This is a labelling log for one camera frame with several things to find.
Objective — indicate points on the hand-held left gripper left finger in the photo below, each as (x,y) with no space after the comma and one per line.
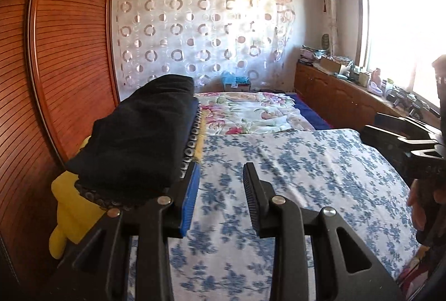
(190,203)

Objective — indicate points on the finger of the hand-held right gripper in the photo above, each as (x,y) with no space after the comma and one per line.
(393,119)
(379,137)

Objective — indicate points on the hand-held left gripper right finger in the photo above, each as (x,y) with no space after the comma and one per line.
(256,207)

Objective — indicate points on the black printed t-shirt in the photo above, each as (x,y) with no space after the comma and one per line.
(139,140)

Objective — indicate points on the person's right hand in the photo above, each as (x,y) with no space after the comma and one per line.
(420,207)

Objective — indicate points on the black handheld device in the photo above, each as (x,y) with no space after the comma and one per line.
(398,98)
(414,106)

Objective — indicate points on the pink and white item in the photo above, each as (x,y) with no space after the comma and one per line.
(374,81)

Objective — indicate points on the white blue floral bed sheet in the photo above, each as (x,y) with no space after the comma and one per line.
(296,165)

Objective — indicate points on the wooden cabinet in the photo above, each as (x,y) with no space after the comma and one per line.
(334,95)

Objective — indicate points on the navy blanket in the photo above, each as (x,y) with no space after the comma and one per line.
(310,112)

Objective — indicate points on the window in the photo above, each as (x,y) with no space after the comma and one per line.
(400,36)

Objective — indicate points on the cardboard box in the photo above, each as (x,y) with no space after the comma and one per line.
(329,64)

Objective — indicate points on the floral quilt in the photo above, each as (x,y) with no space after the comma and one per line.
(251,112)

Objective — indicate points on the dark round hand fan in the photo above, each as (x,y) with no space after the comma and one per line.
(325,42)

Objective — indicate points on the pile of packets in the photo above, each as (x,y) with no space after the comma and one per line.
(310,55)

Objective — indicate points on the red blanket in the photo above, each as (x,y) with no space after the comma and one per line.
(411,266)

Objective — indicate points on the yellow plush toy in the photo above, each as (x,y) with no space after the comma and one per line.
(69,210)

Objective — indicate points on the blue plastic bag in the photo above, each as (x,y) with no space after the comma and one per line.
(233,78)

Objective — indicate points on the white patterned window curtain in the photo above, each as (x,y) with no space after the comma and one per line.
(331,1)

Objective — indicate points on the sheer curtain with circles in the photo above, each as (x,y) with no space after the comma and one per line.
(195,36)

